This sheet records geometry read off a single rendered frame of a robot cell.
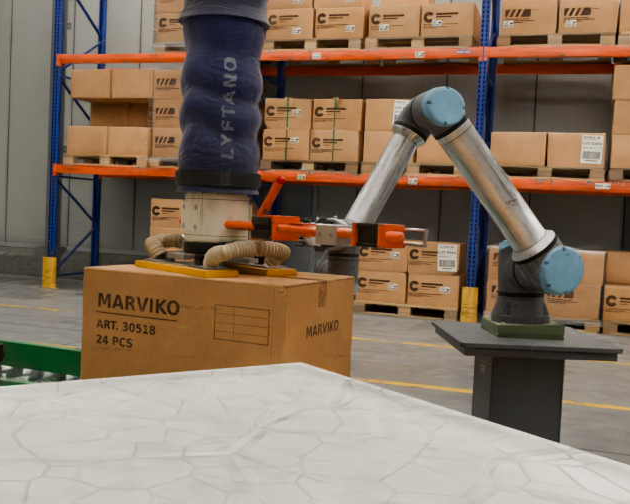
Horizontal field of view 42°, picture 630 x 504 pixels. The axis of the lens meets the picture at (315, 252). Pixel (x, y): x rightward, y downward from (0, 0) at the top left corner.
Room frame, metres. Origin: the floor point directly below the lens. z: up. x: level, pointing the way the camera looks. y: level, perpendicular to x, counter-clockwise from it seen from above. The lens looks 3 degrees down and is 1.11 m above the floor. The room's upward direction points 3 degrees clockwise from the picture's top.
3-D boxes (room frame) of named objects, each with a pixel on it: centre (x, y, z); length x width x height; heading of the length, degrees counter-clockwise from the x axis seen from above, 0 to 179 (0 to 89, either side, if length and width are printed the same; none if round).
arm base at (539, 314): (2.68, -0.69, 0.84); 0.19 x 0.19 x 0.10
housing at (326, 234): (1.82, -0.04, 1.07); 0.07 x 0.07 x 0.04; 42
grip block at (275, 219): (1.98, 0.10, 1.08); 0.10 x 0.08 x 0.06; 132
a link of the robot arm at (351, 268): (2.35, -0.08, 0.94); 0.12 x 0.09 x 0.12; 15
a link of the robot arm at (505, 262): (2.67, -0.69, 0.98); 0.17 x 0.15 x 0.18; 15
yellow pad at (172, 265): (2.10, 0.34, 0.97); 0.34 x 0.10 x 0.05; 42
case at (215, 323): (2.16, 0.24, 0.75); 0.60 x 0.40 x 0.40; 64
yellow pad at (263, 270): (2.23, 0.19, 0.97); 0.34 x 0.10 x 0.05; 42
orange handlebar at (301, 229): (2.10, 0.04, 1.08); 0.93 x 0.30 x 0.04; 42
